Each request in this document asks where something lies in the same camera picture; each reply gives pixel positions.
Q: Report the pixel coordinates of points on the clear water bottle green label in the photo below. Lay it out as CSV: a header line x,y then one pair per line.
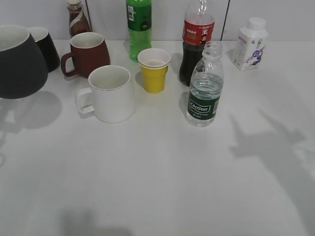
x,y
206,86

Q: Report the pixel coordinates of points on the dark grey ceramic mug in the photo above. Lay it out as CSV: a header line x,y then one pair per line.
x,y
23,69

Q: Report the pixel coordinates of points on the white ceramic mug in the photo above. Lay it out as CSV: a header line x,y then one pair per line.
x,y
109,96

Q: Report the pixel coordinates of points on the maroon ceramic mug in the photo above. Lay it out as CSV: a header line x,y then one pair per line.
x,y
88,51

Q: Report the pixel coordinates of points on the black ceramic mug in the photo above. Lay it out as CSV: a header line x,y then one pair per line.
x,y
47,47

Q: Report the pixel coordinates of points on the yellow paper cup stack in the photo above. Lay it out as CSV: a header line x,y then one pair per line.
x,y
154,64

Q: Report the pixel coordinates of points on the cola bottle red label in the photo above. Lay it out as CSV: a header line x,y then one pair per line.
x,y
197,31

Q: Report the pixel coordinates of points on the green soda bottle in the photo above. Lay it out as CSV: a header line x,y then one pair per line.
x,y
139,22

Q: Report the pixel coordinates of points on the white yogurt drink carton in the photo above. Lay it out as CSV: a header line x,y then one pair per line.
x,y
250,44

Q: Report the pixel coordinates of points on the brown chocolate drink bottle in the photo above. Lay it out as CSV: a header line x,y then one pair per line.
x,y
78,23

